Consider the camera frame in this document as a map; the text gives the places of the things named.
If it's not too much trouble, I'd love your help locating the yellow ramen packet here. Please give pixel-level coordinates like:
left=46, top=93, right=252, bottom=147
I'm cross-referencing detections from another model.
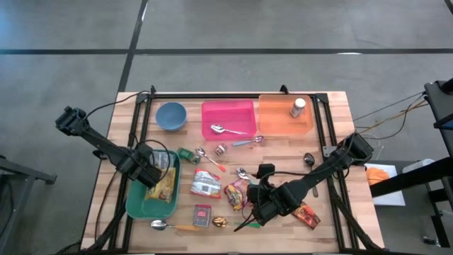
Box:
left=144, top=166, right=177, bottom=203

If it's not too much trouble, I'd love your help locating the silver spoon green handle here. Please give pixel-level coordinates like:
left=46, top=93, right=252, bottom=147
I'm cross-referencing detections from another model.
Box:
left=236, top=166, right=253, bottom=182

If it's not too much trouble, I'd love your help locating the red ramen packet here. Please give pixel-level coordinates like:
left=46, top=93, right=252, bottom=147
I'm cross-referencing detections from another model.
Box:
left=222, top=178, right=253, bottom=212

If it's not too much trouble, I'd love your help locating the white orange ramen packet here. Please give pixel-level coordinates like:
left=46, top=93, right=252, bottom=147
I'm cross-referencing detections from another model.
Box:
left=190, top=167, right=223, bottom=200

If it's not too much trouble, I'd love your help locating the brown orange snack packet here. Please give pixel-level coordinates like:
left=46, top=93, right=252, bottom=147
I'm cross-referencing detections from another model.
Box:
left=292, top=201, right=322, bottom=232

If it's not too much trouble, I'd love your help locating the red patterned tin box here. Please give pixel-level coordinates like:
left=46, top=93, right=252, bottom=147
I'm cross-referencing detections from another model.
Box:
left=193, top=204, right=212, bottom=228

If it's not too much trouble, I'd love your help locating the plain silver spoon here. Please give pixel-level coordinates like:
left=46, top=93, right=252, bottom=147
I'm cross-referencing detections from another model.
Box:
left=210, top=124, right=248, bottom=136

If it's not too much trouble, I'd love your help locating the gold spoon green handle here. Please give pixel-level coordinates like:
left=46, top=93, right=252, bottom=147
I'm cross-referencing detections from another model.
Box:
left=211, top=216, right=262, bottom=230

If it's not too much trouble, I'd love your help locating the white cap spice bottle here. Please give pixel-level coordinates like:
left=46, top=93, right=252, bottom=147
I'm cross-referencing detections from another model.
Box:
left=289, top=98, right=307, bottom=119

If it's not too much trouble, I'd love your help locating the green plastic bin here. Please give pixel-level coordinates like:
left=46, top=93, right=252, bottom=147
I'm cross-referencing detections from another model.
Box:
left=125, top=148, right=181, bottom=220

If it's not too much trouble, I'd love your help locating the small green packet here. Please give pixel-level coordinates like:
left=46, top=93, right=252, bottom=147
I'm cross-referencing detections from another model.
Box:
left=176, top=147, right=202, bottom=166

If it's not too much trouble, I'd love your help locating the dark metal spoon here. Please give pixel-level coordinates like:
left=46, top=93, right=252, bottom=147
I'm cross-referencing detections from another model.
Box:
left=303, top=152, right=319, bottom=198

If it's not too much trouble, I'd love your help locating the orange plastic bin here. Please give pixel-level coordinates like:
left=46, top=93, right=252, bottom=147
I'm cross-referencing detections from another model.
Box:
left=257, top=93, right=315, bottom=135

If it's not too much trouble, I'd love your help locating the blue bowl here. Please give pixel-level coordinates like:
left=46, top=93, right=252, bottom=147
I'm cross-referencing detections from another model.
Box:
left=155, top=101, right=188, bottom=132

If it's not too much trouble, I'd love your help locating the pink plastic bin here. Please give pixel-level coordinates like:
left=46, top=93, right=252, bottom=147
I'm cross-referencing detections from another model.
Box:
left=200, top=98, right=258, bottom=142

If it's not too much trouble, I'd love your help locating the orange cloth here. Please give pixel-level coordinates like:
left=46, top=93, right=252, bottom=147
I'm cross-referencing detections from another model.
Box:
left=365, top=166, right=390, bottom=186

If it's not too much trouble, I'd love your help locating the white paper sheet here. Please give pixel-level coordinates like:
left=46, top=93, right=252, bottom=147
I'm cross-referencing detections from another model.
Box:
left=363, top=162, right=406, bottom=207

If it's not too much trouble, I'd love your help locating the grey metal table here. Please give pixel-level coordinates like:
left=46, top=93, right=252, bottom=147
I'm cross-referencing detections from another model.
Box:
left=0, top=154, right=57, bottom=255

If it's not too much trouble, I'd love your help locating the white plastic container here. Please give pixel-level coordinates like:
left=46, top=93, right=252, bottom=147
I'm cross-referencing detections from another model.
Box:
left=401, top=158, right=435, bottom=174

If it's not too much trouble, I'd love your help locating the black metal desk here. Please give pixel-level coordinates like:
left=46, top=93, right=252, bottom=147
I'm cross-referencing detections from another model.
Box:
left=369, top=77, right=453, bottom=249

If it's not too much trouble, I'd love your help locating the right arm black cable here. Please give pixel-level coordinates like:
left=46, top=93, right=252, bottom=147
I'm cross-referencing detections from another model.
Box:
left=233, top=171, right=340, bottom=233

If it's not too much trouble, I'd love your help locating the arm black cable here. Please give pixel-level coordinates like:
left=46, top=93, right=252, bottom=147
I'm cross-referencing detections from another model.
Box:
left=84, top=90, right=173, bottom=178
left=233, top=171, right=340, bottom=233

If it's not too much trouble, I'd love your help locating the silver spoon blue handle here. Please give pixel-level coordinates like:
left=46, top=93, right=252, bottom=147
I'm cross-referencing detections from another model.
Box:
left=232, top=135, right=265, bottom=147

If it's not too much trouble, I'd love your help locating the silver spoon orange handle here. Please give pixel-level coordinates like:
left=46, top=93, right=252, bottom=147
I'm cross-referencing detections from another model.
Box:
left=150, top=220, right=201, bottom=233

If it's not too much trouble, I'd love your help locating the silver spoon red-tipped handle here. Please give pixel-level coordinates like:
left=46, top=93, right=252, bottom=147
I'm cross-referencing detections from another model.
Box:
left=195, top=147, right=227, bottom=173

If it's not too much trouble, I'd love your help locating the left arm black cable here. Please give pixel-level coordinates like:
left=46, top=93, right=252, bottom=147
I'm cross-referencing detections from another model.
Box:
left=84, top=90, right=173, bottom=178

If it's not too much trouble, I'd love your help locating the black floor cable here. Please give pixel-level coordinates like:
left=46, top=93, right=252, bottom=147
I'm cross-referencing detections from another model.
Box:
left=367, top=93, right=426, bottom=140

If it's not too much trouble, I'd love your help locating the thin grey cable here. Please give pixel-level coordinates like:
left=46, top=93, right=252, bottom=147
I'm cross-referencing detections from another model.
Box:
left=352, top=91, right=426, bottom=122

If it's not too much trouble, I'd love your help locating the yellow wire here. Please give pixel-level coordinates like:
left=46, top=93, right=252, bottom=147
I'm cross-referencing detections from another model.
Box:
left=357, top=101, right=429, bottom=135

